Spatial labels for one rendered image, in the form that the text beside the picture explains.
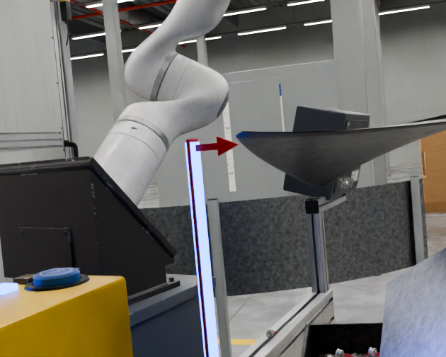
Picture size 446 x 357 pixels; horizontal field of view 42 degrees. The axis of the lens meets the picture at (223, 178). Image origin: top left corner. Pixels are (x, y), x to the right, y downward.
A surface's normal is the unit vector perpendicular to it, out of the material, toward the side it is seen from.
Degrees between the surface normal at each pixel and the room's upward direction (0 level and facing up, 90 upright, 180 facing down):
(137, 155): 72
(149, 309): 90
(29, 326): 90
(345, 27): 90
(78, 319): 90
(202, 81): 59
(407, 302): 55
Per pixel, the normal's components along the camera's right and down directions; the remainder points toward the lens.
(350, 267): 0.34, 0.02
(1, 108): 0.90, -0.07
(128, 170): 0.54, -0.32
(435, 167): -0.29, 0.07
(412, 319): -0.86, -0.49
